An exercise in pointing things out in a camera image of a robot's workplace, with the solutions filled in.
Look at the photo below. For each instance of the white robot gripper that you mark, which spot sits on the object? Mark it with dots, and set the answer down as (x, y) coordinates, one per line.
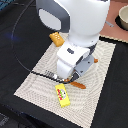
(74, 60)

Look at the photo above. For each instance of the yellow butter box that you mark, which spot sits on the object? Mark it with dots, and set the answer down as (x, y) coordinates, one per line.
(62, 95)

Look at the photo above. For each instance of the orange waffle cracker block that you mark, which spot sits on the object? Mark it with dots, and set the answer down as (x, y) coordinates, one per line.
(57, 39)

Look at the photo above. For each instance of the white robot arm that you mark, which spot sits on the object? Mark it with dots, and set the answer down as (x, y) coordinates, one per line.
(83, 20)

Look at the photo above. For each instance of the pink stovetop board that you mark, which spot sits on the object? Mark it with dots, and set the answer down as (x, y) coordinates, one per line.
(114, 32)

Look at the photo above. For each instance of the beige bowl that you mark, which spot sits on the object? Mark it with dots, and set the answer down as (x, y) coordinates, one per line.
(123, 14)

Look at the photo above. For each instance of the wooden handled fork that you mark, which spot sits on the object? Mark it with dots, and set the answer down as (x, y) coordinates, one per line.
(66, 80)

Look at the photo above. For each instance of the grey saucepan with handle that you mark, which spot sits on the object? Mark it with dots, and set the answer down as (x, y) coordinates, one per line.
(111, 25)

